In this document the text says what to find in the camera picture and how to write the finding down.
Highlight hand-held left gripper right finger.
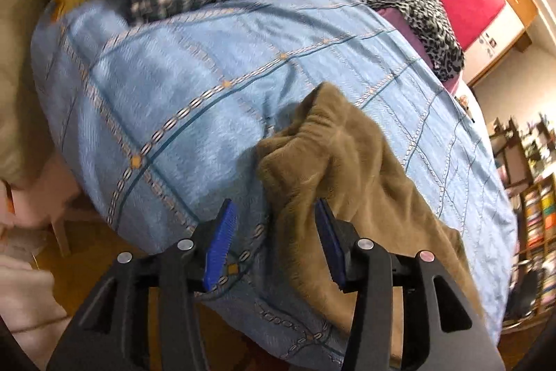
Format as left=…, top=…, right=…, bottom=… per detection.
left=313, top=198, right=507, bottom=371

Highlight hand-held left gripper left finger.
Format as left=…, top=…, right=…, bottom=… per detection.
left=46, top=198, right=239, bottom=371

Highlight brown fleece pants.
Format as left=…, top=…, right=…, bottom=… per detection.
left=255, top=82, right=485, bottom=367

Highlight blue checked blanket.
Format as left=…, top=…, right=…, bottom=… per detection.
left=30, top=0, right=517, bottom=367

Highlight black office chair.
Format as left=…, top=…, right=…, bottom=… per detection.
left=504, top=262, right=548, bottom=324

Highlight pale cloth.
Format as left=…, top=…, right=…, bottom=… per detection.
left=0, top=253, right=68, bottom=369

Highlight wooden bookshelf with books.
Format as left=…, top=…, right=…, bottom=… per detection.
left=489, top=114, right=556, bottom=311

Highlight leopard print cloth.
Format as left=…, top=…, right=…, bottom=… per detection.
left=355, top=0, right=465, bottom=82

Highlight wooden wardrobe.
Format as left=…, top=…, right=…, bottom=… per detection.
left=412, top=0, right=539, bottom=89

